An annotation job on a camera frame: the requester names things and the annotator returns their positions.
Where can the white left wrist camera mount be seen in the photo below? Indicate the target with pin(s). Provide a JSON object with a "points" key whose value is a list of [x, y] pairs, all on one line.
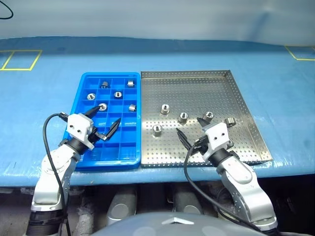
{"points": [[78, 127]]}

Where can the metal nut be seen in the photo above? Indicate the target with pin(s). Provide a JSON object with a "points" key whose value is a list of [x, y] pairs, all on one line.
{"points": [[103, 107], [157, 130]]}

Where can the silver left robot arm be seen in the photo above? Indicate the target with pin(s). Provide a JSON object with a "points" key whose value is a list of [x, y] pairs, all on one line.
{"points": [[49, 177]]}

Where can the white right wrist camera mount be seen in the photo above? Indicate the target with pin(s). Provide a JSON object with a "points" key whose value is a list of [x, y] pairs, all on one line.
{"points": [[217, 137]]}

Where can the gray rounded cylinder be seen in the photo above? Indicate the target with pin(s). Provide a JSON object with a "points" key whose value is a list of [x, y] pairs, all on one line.
{"points": [[121, 209], [188, 204]]}

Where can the gray robot torso shell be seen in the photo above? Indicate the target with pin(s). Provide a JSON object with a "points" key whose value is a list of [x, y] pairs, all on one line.
{"points": [[152, 228]]}

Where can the blue compartment tray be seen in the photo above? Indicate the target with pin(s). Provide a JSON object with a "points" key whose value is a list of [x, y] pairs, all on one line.
{"points": [[128, 152]]}

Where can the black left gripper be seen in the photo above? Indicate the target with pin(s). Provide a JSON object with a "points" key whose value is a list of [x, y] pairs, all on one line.
{"points": [[94, 136]]}

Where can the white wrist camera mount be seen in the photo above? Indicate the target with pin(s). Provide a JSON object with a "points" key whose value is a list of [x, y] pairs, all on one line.
{"points": [[78, 127], [217, 137]]}

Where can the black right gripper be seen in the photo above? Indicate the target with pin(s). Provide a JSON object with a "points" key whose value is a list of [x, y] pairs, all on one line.
{"points": [[199, 146]]}

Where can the perforated metal tray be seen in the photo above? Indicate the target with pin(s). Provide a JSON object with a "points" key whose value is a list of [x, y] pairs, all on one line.
{"points": [[197, 93]]}

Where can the metal nut middle compartment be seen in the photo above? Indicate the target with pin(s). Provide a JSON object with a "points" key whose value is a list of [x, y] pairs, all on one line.
{"points": [[118, 94]]}

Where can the metal nut compartment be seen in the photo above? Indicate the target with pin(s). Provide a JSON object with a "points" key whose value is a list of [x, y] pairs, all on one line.
{"points": [[118, 94], [90, 96]]}

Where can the metal nut left compartment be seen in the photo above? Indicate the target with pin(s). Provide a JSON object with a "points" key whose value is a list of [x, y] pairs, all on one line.
{"points": [[90, 96]]}

